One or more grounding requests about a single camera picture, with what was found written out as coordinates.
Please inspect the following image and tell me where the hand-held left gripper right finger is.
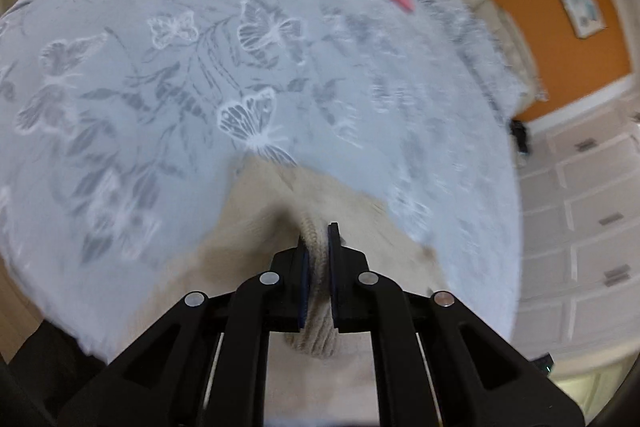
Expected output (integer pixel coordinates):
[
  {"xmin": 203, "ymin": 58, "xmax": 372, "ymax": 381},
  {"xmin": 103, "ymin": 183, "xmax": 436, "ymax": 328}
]
[{"xmin": 327, "ymin": 222, "xmax": 586, "ymax": 427}]

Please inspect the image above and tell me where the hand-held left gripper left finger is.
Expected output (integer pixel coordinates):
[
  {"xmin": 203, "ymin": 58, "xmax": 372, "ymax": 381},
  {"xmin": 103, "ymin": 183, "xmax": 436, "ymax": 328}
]
[{"xmin": 57, "ymin": 234, "xmax": 311, "ymax": 427}]

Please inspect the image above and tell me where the cream knitted sweater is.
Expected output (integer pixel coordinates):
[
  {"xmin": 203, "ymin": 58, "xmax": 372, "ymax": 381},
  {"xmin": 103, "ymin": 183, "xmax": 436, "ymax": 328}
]
[{"xmin": 132, "ymin": 156, "xmax": 442, "ymax": 427}]

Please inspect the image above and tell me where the grey butterfly print blanket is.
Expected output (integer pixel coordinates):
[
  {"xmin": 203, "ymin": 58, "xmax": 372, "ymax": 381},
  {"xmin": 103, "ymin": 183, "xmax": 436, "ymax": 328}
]
[{"xmin": 0, "ymin": 0, "xmax": 523, "ymax": 365}]

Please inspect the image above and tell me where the black bag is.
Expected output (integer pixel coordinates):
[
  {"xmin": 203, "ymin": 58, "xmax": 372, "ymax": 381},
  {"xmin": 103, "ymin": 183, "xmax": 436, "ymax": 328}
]
[{"xmin": 509, "ymin": 119, "xmax": 531, "ymax": 155}]

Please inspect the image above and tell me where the white wardrobe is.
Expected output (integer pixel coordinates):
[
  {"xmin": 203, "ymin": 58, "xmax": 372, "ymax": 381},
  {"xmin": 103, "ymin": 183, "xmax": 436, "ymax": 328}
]
[{"xmin": 515, "ymin": 92, "xmax": 640, "ymax": 358}]

